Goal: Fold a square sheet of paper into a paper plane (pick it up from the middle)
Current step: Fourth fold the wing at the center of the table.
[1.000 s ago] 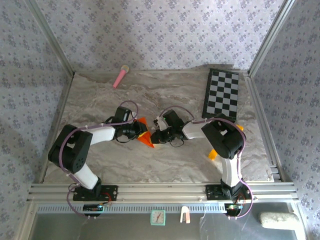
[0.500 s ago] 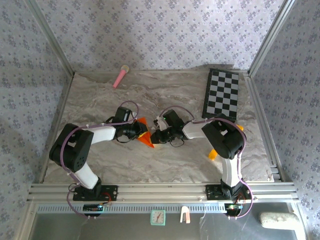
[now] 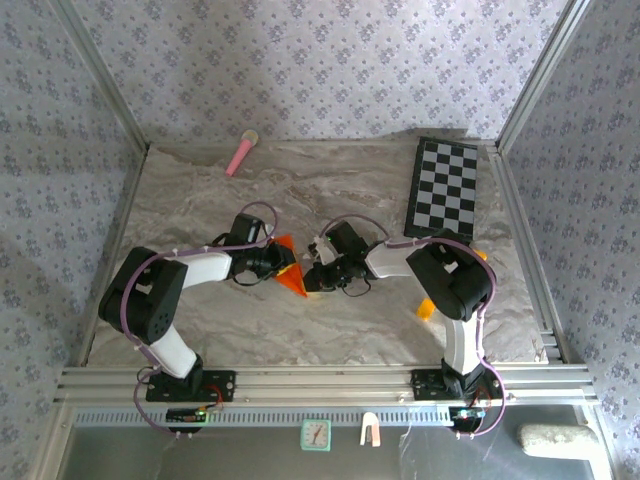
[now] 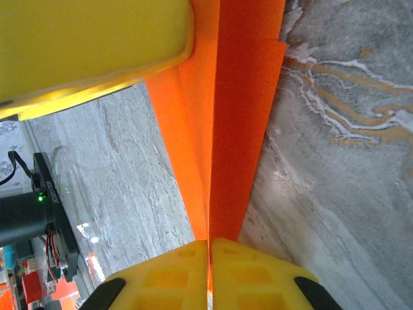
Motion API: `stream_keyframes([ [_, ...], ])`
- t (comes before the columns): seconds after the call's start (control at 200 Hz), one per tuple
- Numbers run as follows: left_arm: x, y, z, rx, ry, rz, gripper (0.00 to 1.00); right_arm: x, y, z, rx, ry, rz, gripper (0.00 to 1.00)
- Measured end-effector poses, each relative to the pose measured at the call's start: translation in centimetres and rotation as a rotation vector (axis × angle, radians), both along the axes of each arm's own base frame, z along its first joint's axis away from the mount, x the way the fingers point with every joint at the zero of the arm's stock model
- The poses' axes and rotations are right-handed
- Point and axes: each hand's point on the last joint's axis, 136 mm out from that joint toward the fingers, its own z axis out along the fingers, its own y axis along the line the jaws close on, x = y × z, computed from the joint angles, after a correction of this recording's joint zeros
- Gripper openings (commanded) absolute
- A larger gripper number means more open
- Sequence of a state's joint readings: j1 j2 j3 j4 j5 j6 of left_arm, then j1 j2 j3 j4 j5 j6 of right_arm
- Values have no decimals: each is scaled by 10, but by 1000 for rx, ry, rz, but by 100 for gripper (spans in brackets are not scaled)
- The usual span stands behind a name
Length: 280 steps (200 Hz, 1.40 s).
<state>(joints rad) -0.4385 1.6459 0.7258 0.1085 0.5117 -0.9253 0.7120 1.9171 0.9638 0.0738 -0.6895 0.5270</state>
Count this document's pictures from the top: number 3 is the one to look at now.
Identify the aluminium table side rail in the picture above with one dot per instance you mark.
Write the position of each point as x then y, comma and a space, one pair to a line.
530, 260
107, 260

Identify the white plastic hook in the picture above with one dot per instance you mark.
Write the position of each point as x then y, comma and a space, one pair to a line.
370, 425

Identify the small orange block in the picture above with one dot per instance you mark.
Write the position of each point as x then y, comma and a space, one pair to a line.
481, 254
425, 310

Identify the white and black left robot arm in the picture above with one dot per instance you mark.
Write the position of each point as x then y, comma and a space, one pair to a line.
145, 300

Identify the aluminium frame post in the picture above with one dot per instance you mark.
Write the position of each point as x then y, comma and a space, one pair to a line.
100, 75
545, 75

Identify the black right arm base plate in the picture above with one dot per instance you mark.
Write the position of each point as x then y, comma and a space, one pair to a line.
425, 385

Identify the black and grey chessboard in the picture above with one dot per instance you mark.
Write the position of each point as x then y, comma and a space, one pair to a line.
445, 185

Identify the pink toy microphone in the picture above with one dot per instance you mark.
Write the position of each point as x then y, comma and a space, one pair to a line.
240, 155

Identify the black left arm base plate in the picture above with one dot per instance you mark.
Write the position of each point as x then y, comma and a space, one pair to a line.
220, 385

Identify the aluminium frame cross rail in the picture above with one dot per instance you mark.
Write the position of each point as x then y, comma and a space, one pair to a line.
320, 385

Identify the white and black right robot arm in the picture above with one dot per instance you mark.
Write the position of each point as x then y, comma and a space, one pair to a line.
450, 280

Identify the small teal square clock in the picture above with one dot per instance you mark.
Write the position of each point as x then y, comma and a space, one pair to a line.
315, 435

